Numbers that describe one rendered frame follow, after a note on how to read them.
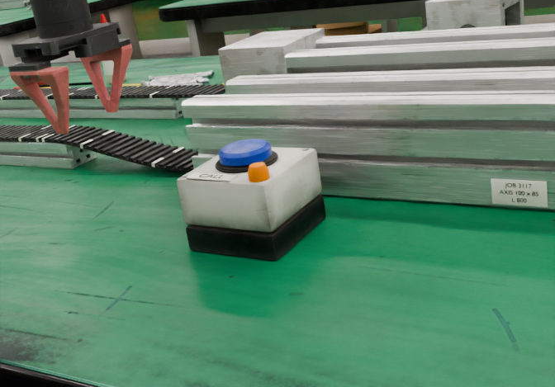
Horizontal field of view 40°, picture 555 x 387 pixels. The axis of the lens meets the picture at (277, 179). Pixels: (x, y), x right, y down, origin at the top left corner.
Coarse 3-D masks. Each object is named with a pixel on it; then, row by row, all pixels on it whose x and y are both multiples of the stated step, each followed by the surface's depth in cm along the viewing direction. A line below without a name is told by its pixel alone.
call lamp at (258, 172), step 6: (258, 162) 53; (252, 168) 52; (258, 168) 52; (264, 168) 52; (252, 174) 52; (258, 174) 52; (264, 174) 52; (252, 180) 52; (258, 180) 52; (264, 180) 52
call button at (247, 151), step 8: (232, 144) 57; (240, 144) 57; (248, 144) 56; (256, 144) 56; (264, 144) 56; (224, 152) 56; (232, 152) 55; (240, 152) 55; (248, 152) 55; (256, 152) 55; (264, 152) 55; (224, 160) 56; (232, 160) 55; (240, 160) 55; (248, 160) 55; (256, 160) 55
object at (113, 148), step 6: (126, 138) 84; (132, 138) 84; (138, 138) 84; (114, 144) 82; (120, 144) 82; (126, 144) 82; (132, 144) 82; (102, 150) 80; (108, 150) 81; (114, 150) 80; (120, 150) 81
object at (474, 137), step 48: (240, 96) 67; (288, 96) 65; (336, 96) 62; (384, 96) 60; (432, 96) 57; (480, 96) 55; (528, 96) 53; (192, 144) 70; (288, 144) 64; (336, 144) 62; (384, 144) 60; (432, 144) 57; (480, 144) 56; (528, 144) 54; (336, 192) 64; (384, 192) 61; (432, 192) 59; (480, 192) 57; (528, 192) 55
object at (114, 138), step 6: (120, 132) 85; (108, 138) 83; (114, 138) 83; (120, 138) 84; (90, 144) 82; (96, 144) 82; (102, 144) 82; (108, 144) 82; (90, 150) 81; (96, 150) 81
